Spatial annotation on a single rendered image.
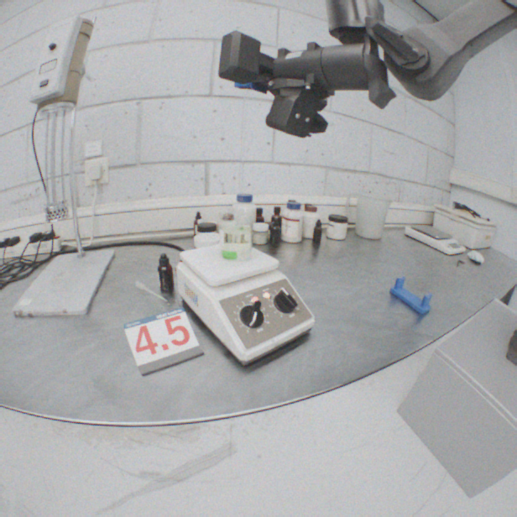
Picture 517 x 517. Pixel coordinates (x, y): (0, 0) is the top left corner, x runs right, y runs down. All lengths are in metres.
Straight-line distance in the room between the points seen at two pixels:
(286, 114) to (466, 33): 0.22
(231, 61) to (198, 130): 0.58
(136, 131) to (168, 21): 0.43
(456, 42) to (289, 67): 0.18
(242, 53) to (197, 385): 0.36
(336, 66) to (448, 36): 0.13
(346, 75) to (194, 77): 0.66
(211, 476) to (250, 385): 0.13
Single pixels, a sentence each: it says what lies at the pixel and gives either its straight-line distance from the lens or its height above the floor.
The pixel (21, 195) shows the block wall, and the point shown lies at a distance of 1.03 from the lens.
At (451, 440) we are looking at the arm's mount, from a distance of 0.29.
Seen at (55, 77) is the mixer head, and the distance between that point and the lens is 0.55.
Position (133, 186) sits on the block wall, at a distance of 0.84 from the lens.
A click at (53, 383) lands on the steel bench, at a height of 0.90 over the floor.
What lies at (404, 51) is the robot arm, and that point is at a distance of 0.23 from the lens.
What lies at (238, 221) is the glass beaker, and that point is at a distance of 0.35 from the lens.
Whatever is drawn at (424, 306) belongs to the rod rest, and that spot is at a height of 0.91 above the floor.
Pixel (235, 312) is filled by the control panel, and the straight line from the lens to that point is 0.32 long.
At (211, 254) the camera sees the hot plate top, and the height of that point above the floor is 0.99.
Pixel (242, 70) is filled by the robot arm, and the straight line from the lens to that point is 0.27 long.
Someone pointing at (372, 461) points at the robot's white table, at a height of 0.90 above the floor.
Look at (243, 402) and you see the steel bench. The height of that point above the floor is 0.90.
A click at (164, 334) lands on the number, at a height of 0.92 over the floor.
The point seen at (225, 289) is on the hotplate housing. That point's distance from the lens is 0.34.
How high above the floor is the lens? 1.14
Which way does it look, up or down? 23 degrees down
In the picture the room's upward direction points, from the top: 3 degrees clockwise
